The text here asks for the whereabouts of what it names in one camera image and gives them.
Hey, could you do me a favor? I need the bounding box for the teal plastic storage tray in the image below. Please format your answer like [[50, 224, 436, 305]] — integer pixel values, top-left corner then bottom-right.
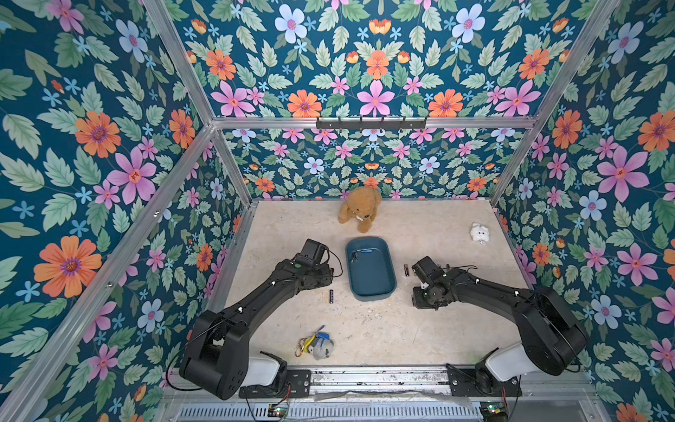
[[346, 237, 397, 302]]

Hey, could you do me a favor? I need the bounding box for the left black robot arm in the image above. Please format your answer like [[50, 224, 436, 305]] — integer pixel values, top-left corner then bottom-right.
[[179, 239, 333, 400]]

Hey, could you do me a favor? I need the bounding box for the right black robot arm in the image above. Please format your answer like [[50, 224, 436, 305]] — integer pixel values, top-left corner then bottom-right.
[[412, 257, 589, 383]]

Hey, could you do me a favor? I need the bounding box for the brown teddy bear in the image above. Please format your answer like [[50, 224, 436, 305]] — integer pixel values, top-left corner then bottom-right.
[[337, 186, 383, 233]]

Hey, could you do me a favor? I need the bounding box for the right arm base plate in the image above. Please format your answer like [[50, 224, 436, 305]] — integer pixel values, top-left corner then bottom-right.
[[445, 363, 522, 397]]

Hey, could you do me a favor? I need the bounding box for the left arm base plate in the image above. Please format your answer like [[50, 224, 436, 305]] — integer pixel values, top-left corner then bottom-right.
[[238, 369, 312, 399]]

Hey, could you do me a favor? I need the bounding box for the black wall hook rail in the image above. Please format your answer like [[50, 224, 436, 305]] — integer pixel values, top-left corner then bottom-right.
[[315, 117, 427, 131]]

